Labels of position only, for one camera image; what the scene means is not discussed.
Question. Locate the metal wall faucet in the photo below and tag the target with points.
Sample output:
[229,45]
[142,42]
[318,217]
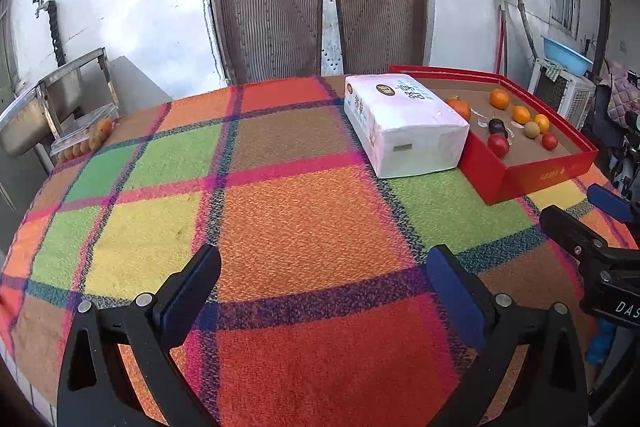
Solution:
[39,7]

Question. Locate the red tomato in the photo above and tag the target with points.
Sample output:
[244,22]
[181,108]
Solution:
[550,141]
[498,146]

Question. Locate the colourful plaid blanket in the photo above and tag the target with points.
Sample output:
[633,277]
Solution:
[300,232]

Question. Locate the green-brown kiwi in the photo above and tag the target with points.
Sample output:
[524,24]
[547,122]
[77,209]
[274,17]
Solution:
[531,131]

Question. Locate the reddish tangerine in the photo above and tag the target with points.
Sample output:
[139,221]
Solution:
[459,108]

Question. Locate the white tissue pack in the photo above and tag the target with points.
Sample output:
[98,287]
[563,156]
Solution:
[400,127]

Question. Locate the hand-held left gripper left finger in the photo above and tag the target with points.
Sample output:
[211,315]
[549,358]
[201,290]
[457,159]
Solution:
[192,294]

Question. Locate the parked scooter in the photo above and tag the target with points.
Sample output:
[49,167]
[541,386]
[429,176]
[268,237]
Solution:
[625,147]

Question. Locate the dark plum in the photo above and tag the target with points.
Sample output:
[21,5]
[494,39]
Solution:
[497,127]

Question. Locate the blue plastic basin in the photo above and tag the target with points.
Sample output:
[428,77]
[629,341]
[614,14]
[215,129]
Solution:
[567,56]

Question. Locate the red cardboard box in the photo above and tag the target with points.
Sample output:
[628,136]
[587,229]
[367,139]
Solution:
[540,172]

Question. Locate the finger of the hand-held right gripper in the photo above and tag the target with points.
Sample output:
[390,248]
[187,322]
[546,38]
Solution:
[607,202]
[570,227]

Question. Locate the metal sink with stand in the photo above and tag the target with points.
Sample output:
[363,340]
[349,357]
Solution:
[35,117]

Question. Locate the white air conditioner unit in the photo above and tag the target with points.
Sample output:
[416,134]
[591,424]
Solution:
[567,94]

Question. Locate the clear plastic fruit container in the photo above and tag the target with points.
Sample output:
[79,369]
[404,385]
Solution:
[85,137]

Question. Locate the quilted purple garment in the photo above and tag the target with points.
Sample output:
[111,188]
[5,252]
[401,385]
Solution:
[622,87]

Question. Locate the large orange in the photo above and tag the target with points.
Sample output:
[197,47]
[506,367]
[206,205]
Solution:
[499,99]

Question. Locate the green checked cloth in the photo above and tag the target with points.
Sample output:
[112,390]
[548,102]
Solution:
[554,71]

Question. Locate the red broom and dustpan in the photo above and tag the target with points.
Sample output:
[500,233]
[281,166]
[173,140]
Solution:
[502,42]

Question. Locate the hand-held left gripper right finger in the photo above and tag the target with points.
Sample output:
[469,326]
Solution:
[455,302]

